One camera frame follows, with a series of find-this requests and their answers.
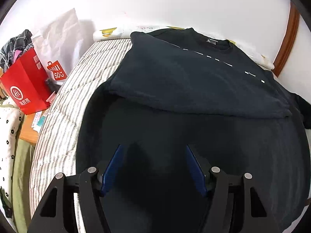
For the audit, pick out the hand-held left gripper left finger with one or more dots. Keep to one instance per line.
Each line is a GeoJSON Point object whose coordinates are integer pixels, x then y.
{"type": "Point", "coordinates": [113, 170]}

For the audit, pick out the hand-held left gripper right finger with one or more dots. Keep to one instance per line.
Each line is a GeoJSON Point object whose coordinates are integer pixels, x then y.
{"type": "Point", "coordinates": [195, 170]}

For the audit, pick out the black t-shirt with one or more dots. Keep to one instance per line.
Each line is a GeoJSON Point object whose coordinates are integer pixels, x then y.
{"type": "Point", "coordinates": [194, 89]}

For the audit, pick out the striped bed sheet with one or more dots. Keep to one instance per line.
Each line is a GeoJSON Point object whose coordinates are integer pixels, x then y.
{"type": "Point", "coordinates": [73, 102]}

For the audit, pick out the paper leaflets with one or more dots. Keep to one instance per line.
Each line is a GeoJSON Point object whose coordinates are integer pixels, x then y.
{"type": "Point", "coordinates": [38, 121]}

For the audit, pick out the green cloth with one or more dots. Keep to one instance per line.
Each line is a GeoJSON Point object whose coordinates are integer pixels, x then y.
{"type": "Point", "coordinates": [21, 174]}

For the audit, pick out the wooden nightstand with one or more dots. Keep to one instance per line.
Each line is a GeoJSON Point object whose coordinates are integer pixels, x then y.
{"type": "Point", "coordinates": [28, 131]}

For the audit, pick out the white floral quilt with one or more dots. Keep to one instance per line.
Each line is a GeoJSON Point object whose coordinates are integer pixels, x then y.
{"type": "Point", "coordinates": [7, 138]}

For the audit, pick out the red paper bag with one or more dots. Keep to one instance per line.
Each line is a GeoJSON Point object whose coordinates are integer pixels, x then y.
{"type": "Point", "coordinates": [26, 82]}

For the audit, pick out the white patterned pillow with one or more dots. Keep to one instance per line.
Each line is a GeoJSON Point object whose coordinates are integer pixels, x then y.
{"type": "Point", "coordinates": [114, 32]}

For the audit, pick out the white shopping bag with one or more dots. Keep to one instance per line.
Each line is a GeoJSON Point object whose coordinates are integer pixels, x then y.
{"type": "Point", "coordinates": [58, 36]}

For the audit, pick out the pink cloth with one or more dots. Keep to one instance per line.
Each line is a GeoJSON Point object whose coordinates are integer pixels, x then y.
{"type": "Point", "coordinates": [16, 54]}

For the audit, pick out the plaid cloth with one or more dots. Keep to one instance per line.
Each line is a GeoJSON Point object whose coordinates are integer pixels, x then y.
{"type": "Point", "coordinates": [17, 41]}

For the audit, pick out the brown wooden trim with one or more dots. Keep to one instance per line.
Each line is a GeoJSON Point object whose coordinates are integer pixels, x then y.
{"type": "Point", "coordinates": [289, 36]}

